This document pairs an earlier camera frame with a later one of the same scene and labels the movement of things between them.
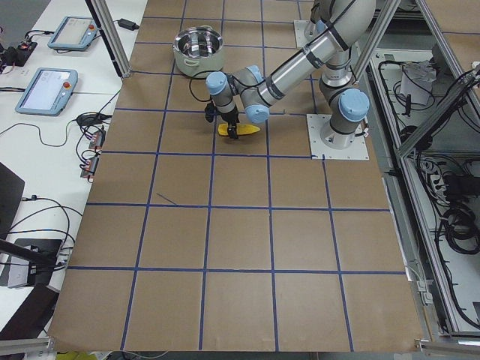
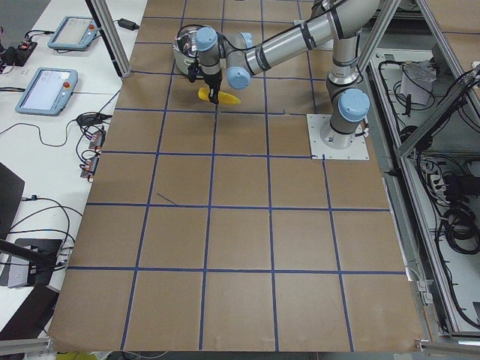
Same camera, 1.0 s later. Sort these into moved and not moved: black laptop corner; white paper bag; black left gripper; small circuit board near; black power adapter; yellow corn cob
Moved: black left gripper; yellow corn cob
Not moved: small circuit board near; black power adapter; black laptop corner; white paper bag
